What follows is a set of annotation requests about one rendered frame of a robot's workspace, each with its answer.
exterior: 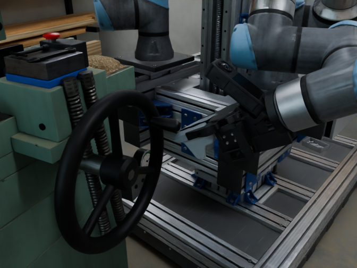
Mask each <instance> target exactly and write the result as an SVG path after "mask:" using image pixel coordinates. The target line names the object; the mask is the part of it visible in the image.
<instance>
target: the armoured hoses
mask: <svg viewBox="0 0 357 268"><path fill-rule="evenodd" d="M78 78H79V79H80V80H81V83H82V87H83V88H82V89H83V93H84V97H85V100H86V104H87V105H86V106H87V109H89V108H90V107H91V106H92V105H93V104H94V103H95V102H97V101H98V100H99V99H98V98H97V97H98V95H97V92H96V88H95V86H96V85H95V79H94V75H93V71H91V70H84V71H80V72H79V73H78ZM60 82H61V86H63V87H64V91H65V92H64V93H65V94H66V95H65V97H67V98H66V100H67V104H68V108H69V111H70V115H71V117H70V118H71V119H72V120H71V121H72V125H73V128H75V126H76V125H77V123H78V122H79V120H80V119H81V118H82V116H83V115H84V112H83V111H84V110H83V109H82V108H83V106H82V103H81V99H80V95H79V86H78V81H77V78H76V77H74V76H69V77H64V78H62V79H61V80H60ZM106 135H107V133H106V130H105V127H104V121H103V122H102V124H101V125H100V126H99V127H98V129H97V130H96V132H95V133H94V138H95V143H96V146H97V149H98V150H97V152H98V155H101V156H105V157H106V156H107V155H109V154H110V153H111V151H110V148H109V144H108V143H109V142H108V139H107V136H106ZM93 154H94V152H93V149H92V145H91V140H90V142H89V144H88V146H87V148H86V151H85V153H84V155H83V158H82V159H83V160H85V159H86V158H90V157H91V156H92V155H93ZM84 172H85V175H86V180H87V184H88V188H89V191H90V197H91V200H92V204H93V207H94V208H95V206H96V204H97V202H98V200H99V198H100V196H101V194H102V192H103V190H102V187H101V184H100V179H99V176H98V175H95V174H92V173H89V172H86V171H84ZM110 203H111V206H112V211H113V213H114V214H113V215H114V218H115V222H116V224H117V225H119V224H120V223H121V222H122V221H123V219H124V218H125V217H126V216H127V214H128V213H127V214H126V215H125V211H124V207H123V204H122V203H123V202H122V200H121V195H120V190H119V189H115V191H114V193H113V195H112V196H111V198H110ZM97 223H98V227H99V232H100V235H101V236H103V235H105V234H107V233H109V232H110V231H112V230H113V229H114V228H113V229H112V228H111V225H110V220H109V217H108V213H107V208H106V207H105V209H104V210H103V212H102V214H101V216H100V218H99V220H98V222H97Z"/></svg>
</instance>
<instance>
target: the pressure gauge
mask: <svg viewBox="0 0 357 268"><path fill-rule="evenodd" d="M133 157H134V158H135V159H136V160H137V163H138V166H148V164H149V157H150V150H147V149H144V148H139V149H138V150H137V151H136V152H135V154H134V156H133ZM146 160H148V162H146Z"/></svg>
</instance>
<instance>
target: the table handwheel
mask: <svg viewBox="0 0 357 268"><path fill-rule="evenodd" d="M123 106H134V107H136V108H138V109H139V110H140V111H141V112H142V113H143V115H144V116H145V118H146V121H147V124H148V127H149V133H150V157H149V164H148V166H138V163H137V160H136V159H135V158H134V157H130V156H126V155H123V152H122V144H121V136H120V125H119V118H118V109H119V108H121V107H123ZM107 117H108V120H109V128H110V137H111V143H112V153H110V154H109V155H107V156H106V157H105V156H101V155H98V154H95V153H94V154H93V155H92V156H91V157H90V158H86V159H85V160H83V159H82V158H83V155H84V153H85V151H86V148H87V146H88V144H89V142H90V140H91V138H92V137H93V135H94V133H95V132H96V130H97V129H98V127H99V126H100V125H101V124H102V122H103V121H104V120H105V119H106V118H107ZM152 117H160V115H159V113H158V110H157V108H156V106H155V105H154V103H153V102H152V101H151V99H150V98H149V97H147V96H146V95H145V94H143V93H141V92H139V91H137V90H133V89H121V90H117V91H114V92H111V93H109V94H107V95H106V96H104V97H102V98H101V99H99V100H98V101H97V102H95V103H94V104H93V105H92V106H91V107H90V108H89V109H88V110H87V111H86V112H85V114H84V115H83V116H82V118H81V119H80V120H79V122H78V123H77V125H76V126H75V128H74V129H73V131H72V133H71V135H70V137H69V139H68V141H67V143H66V145H65V148H64V150H63V153H62V156H61V159H60V160H58V161H57V163H59V165H58V169H57V174H56V180H55V188H54V210H55V216H56V221H57V225H58V228H59V230H60V232H61V235H62V236H63V238H64V239H65V241H66V242H67V243H68V244H69V245H70V246H71V247H72V248H73V249H75V250H77V251H78V252H81V253H84V254H90V255H92V254H100V253H104V252H106V251H108V250H110V249H112V248H114V247H115V246H117V245H118V244H120V243H121V242H122V241H123V240H124V239H125V238H126V237H127V236H128V235H129V234H130V233H131V232H132V231H133V229H134V228H135V227H136V226H137V224H138V223H139V221H140V220H141V218H142V217H143V215H144V213H145V211H146V210H147V208H148V206H149V204H150V201H151V199H152V197H153V195H154V192H155V189H156V186H157V183H158V179H159V175H160V171H161V168H162V162H163V153H164V134H163V129H160V128H158V127H155V126H153V125H151V124H150V120H151V118H152ZM79 170H82V171H86V172H89V173H92V174H95V175H98V176H100V180H101V182H102V183H103V184H104V185H106V187H105V188H104V190H103V192H102V194H101V196H100V198H99V200H98V202H97V204H96V206H95V208H94V209H93V211H92V213H91V214H90V216H89V218H88V220H87V221H86V223H85V225H84V227H83V228H82V229H81V227H80V226H79V223H78V220H77V216H76V212H75V185H76V181H77V176H78V171H79ZM140 174H146V177H145V180H144V183H143V186H142V188H141V191H140V193H139V195H138V197H137V199H136V201H135V203H134V205H133V206H132V208H131V210H130V211H129V213H128V214H127V216H126V217H125V218H124V219H123V221H122V222H121V223H120V224H119V225H118V226H117V227H115V228H114V229H113V230H112V231H110V232H109V233H107V234H105V235H103V236H100V237H91V234H92V232H93V230H94V228H95V226H96V224H97V222H98V220H99V218H100V216H101V214H102V212H103V210H104V209H105V207H106V205H107V203H108V202H109V200H110V198H111V196H112V195H113V193H114V191H115V189H119V190H122V191H126V190H128V189H130V188H131V187H132V186H133V185H134V184H135V182H136V180H137V178H138V175H140Z"/></svg>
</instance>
